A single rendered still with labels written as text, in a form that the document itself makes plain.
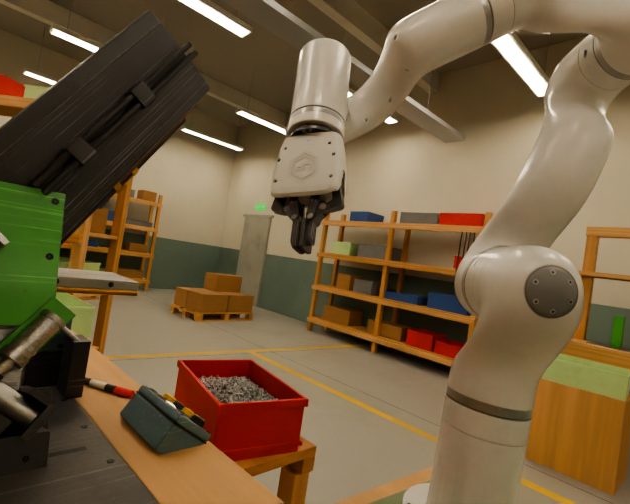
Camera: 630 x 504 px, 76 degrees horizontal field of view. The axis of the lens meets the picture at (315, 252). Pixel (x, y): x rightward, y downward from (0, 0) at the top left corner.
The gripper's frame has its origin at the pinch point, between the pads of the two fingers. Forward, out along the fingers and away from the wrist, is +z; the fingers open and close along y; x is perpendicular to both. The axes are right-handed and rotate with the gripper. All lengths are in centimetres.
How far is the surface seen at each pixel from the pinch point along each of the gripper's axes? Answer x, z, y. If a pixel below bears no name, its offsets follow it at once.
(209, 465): 11.6, 31.7, -16.0
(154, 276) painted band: 690, -202, -700
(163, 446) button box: 9.1, 29.9, -23.1
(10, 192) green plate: -13.4, -3.3, -42.1
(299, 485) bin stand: 51, 40, -17
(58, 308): -3.8, 11.9, -37.4
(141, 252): 604, -232, -669
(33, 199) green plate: -10.7, -3.4, -40.9
